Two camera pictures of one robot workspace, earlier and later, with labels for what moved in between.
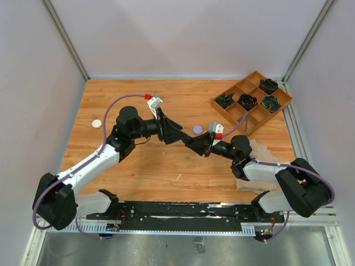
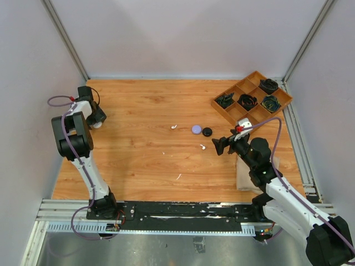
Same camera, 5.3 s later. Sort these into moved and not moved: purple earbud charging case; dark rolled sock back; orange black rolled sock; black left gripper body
Moved: black left gripper body
Not moved: purple earbud charging case; orange black rolled sock; dark rolled sock back
